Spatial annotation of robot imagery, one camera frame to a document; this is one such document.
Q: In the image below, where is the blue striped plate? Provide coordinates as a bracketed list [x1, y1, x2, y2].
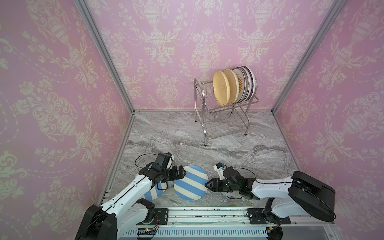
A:
[174, 166, 209, 202]
[142, 183, 167, 201]

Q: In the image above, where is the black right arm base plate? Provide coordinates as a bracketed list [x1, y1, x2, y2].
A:
[246, 208, 291, 225]

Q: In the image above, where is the aluminium corner post left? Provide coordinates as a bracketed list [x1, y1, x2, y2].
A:
[73, 0, 136, 115]

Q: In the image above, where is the aluminium corner post right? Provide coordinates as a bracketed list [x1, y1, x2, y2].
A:
[271, 0, 349, 115]

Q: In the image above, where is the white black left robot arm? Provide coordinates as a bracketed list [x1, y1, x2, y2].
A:
[75, 153, 187, 240]

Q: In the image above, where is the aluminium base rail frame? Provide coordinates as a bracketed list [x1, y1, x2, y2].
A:
[118, 207, 342, 240]

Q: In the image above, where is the beige plain plate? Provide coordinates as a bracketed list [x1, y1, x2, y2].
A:
[224, 69, 240, 105]

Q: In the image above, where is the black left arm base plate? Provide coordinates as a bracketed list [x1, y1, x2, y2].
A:
[142, 208, 169, 225]

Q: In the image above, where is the pink plate with bear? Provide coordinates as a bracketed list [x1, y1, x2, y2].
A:
[242, 66, 254, 101]

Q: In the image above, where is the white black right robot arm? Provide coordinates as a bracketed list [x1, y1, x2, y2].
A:
[205, 163, 337, 224]

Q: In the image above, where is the silver metal dish rack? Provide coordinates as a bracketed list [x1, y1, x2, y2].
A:
[194, 79, 260, 147]

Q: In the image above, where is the aluminium corner post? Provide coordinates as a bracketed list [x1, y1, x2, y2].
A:
[271, 0, 349, 115]
[73, 0, 136, 115]

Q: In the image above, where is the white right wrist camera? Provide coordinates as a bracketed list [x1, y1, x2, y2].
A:
[214, 163, 227, 180]

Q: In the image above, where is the red rimmed white plate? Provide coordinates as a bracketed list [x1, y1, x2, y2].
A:
[232, 67, 247, 103]

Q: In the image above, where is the white floral plate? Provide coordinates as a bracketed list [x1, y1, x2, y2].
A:
[244, 66, 258, 100]

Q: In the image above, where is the yellow plate with bear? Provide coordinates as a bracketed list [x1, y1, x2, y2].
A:
[213, 71, 230, 107]

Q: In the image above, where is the orange sunburst patterned plate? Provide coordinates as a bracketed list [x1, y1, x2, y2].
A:
[241, 66, 252, 102]

